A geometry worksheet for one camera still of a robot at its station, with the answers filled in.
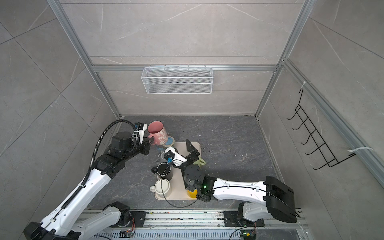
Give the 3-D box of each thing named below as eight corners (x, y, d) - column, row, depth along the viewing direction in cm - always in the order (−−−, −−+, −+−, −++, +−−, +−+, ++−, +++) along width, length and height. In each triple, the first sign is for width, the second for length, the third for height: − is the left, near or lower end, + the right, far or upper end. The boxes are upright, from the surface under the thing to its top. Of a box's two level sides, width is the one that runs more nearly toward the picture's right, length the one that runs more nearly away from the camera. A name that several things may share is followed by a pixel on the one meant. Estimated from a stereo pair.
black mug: (153, 181, 88) (149, 174, 80) (155, 169, 93) (151, 162, 85) (172, 181, 88) (169, 174, 80) (173, 169, 93) (171, 162, 85)
